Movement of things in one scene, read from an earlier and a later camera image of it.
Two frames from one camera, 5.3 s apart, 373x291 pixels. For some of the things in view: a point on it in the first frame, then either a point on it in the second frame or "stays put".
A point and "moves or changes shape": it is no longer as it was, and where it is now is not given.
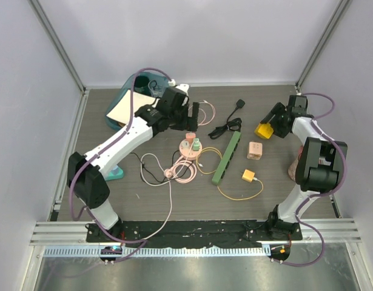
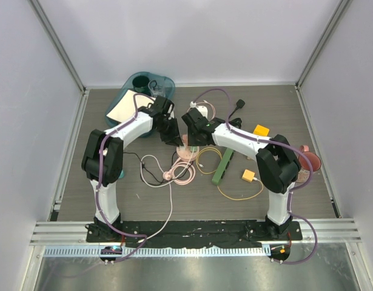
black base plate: (134, 232) stays put
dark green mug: (141, 85) stays put
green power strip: (227, 158) stays put
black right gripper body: (277, 123) → (192, 139)
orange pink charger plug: (190, 136) moves or changes shape
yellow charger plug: (248, 175) stays put
